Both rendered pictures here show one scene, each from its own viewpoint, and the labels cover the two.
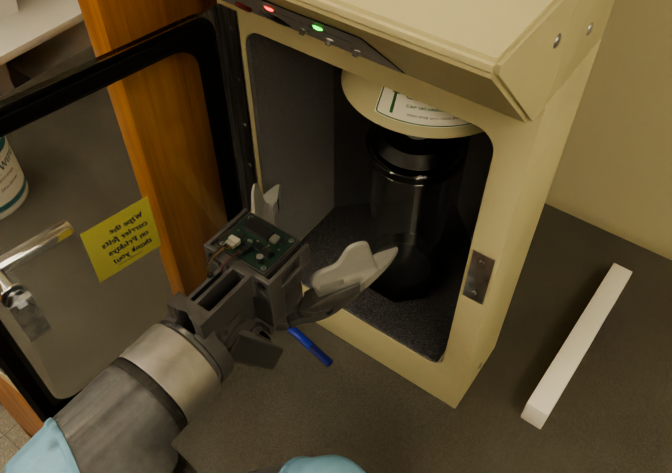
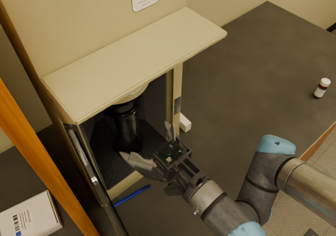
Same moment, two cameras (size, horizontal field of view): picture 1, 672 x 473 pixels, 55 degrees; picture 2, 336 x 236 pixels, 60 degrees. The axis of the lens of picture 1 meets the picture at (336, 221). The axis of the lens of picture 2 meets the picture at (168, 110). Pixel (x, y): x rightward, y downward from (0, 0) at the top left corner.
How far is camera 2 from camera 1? 0.49 m
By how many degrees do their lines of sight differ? 47
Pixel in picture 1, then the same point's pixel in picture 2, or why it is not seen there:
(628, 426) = (194, 107)
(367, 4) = (192, 48)
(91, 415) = (232, 216)
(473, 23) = (208, 31)
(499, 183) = (177, 75)
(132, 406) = (229, 202)
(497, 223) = (178, 85)
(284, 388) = (155, 205)
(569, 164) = not seen: hidden behind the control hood
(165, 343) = (206, 189)
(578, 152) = not seen: hidden behind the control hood
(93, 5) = (52, 168)
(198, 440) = not seen: outside the picture
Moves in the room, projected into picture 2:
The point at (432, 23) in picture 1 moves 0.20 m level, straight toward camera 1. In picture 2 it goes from (206, 38) to (322, 67)
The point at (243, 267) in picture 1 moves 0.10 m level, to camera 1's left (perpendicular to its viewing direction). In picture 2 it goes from (182, 157) to (172, 201)
